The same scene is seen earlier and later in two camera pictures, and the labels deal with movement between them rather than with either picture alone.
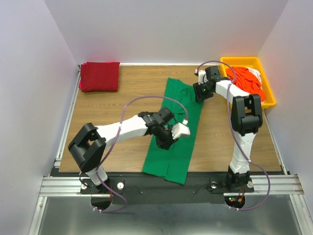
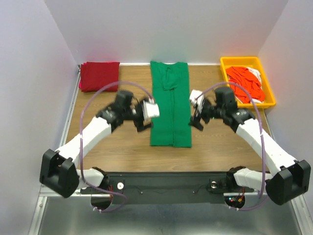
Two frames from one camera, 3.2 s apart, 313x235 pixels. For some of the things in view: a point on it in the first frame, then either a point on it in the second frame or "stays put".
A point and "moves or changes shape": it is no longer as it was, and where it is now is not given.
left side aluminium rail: (67, 118) stays put
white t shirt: (257, 73) stays put
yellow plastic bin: (226, 62) stays put
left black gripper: (164, 140) → (141, 117)
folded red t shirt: (100, 77) stays put
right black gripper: (200, 94) → (200, 116)
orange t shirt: (246, 80) stays put
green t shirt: (173, 163) moves or changes shape
